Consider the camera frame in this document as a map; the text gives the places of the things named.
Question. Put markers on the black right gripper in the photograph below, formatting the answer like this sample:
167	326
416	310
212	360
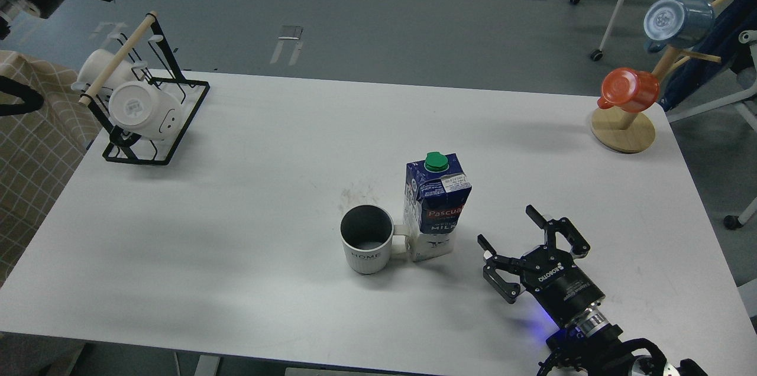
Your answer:
562	284

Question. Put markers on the blue milk carton green cap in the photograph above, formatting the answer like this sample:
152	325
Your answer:
436	191

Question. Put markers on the white ribbed ceramic mug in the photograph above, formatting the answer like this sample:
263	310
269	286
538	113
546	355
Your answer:
370	237

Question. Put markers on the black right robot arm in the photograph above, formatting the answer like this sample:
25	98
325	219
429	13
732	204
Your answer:
585	339

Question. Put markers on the orange plastic cup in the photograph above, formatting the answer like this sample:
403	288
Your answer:
628	89

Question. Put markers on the blue plastic cup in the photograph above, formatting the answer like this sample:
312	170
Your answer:
678	23

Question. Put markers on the wooden mug tree stand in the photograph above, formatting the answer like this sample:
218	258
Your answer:
629	132

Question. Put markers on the metal floor socket plate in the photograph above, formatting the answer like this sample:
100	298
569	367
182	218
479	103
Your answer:
291	32

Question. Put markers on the white mug on rack front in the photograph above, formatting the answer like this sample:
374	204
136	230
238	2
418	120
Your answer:
145	110

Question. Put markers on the black wire mug rack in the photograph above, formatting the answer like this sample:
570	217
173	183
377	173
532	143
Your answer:
143	56

